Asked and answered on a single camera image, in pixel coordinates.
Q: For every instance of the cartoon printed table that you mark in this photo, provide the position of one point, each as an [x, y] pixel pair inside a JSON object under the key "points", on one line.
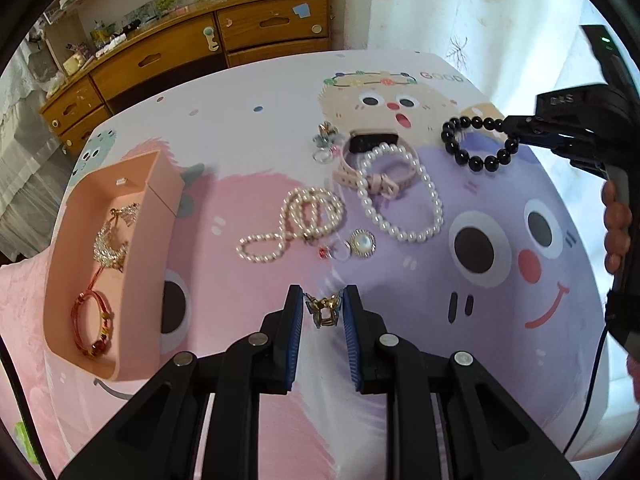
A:
{"points": [[280, 120]]}

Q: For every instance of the gold hair claw clip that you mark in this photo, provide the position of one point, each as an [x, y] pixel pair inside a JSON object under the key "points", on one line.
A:
{"points": [[322, 310]]}

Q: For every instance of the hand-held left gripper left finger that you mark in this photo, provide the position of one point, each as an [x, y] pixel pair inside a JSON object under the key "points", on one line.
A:
{"points": [[295, 340]]}

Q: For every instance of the yellow mug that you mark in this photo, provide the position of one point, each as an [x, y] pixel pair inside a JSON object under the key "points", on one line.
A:
{"points": [[72, 63]]}

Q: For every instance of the pink fleece blanket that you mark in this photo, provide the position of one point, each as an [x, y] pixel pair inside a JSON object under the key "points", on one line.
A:
{"points": [[25, 320]]}

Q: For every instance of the pink wrist watch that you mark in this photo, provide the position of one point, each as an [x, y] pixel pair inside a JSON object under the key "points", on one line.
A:
{"points": [[372, 180]]}

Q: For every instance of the wooden desk with drawers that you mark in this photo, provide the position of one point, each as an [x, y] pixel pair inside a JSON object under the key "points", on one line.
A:
{"points": [[165, 55]]}

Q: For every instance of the white lace cloth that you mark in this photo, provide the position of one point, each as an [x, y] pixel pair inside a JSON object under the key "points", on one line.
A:
{"points": [[25, 125]]}

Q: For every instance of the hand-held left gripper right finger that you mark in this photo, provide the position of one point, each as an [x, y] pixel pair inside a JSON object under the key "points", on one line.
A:
{"points": [[351, 340]]}

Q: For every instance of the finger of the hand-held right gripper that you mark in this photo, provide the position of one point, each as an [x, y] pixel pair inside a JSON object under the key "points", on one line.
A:
{"points": [[560, 145], [540, 124]]}

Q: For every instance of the gold leaf brooch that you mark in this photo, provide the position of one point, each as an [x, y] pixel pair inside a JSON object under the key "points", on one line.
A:
{"points": [[111, 245]]}

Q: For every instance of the person's right hand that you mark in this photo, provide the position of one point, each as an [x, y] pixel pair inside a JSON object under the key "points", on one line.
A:
{"points": [[616, 230]]}

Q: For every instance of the pink plastic box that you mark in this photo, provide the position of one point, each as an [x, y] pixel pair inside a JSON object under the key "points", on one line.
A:
{"points": [[145, 240]]}

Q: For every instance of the white floral curtain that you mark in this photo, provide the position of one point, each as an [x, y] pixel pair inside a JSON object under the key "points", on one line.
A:
{"points": [[450, 10]]}

